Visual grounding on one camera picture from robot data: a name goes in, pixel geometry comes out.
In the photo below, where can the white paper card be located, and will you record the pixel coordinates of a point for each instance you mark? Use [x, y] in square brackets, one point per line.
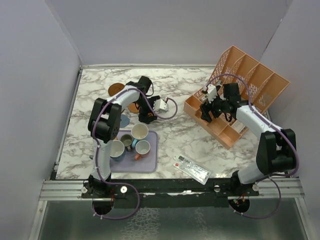
[238, 126]

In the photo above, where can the light wooden coaster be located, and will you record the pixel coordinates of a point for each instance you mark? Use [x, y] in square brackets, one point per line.
[134, 108]

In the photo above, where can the lilac plastic tray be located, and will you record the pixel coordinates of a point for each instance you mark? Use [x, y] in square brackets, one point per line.
[145, 165]

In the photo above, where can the pink handled white mug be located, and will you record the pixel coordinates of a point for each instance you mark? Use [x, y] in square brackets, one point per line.
[142, 149]

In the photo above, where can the olive green small mug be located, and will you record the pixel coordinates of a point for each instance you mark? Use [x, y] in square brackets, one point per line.
[127, 141]

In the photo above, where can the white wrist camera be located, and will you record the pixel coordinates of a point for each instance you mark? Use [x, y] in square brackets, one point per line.
[210, 93]
[160, 106]

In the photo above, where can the black mounting rail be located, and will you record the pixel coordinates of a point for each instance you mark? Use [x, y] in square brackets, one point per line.
[163, 193]

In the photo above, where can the large blue mug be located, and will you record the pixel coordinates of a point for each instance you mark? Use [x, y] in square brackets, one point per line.
[118, 151]

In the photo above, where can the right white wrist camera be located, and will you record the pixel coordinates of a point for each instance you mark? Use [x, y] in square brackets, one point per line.
[210, 93]

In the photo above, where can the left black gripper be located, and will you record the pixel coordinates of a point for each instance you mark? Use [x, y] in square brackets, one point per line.
[144, 115]

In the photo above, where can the blue round coaster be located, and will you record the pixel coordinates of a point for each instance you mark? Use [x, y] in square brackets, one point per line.
[124, 121]

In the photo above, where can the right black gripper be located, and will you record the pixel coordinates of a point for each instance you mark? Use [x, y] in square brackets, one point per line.
[206, 109]

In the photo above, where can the dark brown grooved coaster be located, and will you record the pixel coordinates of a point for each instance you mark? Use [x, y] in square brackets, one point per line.
[115, 88]

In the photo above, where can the peach plastic desk organizer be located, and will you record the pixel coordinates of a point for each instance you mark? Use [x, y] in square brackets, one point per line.
[264, 84]

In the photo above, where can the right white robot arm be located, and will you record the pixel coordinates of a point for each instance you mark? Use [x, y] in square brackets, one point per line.
[277, 146]

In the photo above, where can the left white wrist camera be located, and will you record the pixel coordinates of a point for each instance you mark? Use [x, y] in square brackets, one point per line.
[160, 106]

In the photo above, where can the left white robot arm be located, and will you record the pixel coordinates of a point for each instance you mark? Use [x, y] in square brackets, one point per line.
[105, 119]

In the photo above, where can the cream white mug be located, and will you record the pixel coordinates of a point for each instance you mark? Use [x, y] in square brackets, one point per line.
[140, 131]

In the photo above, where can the clear plastic packet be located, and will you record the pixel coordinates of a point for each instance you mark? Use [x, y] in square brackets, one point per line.
[189, 167]

